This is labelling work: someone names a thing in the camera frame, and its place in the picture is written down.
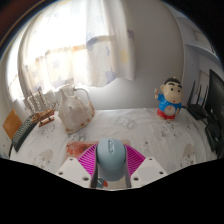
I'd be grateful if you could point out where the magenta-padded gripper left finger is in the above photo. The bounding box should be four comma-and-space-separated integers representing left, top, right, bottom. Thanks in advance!
55, 142, 101, 190

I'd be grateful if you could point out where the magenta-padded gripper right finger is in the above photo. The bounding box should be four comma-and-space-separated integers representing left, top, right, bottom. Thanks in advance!
123, 143, 168, 188

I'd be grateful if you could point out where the light blue computer mouse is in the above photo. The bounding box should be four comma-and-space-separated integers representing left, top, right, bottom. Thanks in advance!
95, 138, 128, 183

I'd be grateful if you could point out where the white printed tablecloth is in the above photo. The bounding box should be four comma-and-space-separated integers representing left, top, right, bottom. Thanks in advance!
8, 107, 220, 191

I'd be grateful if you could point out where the wooden model sailing ship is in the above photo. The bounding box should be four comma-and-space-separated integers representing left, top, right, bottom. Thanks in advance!
23, 87, 58, 128

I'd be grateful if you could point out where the cartoon boy clock figurine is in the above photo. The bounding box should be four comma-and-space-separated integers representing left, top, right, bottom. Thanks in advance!
153, 77, 184, 121

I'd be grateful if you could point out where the black box device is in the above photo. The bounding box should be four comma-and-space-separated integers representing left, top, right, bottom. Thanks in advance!
204, 121, 223, 152

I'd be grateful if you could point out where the brown wooden chair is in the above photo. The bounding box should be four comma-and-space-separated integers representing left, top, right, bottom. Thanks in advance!
2, 109, 24, 140

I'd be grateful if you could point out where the black router with antennas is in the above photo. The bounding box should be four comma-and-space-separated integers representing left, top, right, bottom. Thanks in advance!
185, 80, 211, 121

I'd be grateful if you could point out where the black monitor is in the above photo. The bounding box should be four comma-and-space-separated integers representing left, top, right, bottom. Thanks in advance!
204, 68, 224, 160

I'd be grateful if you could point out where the white star print curtain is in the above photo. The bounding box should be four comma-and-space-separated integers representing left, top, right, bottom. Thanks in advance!
6, 0, 136, 102

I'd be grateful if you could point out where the white wall shelf unit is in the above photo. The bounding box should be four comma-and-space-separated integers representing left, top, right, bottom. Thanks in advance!
176, 16, 224, 69

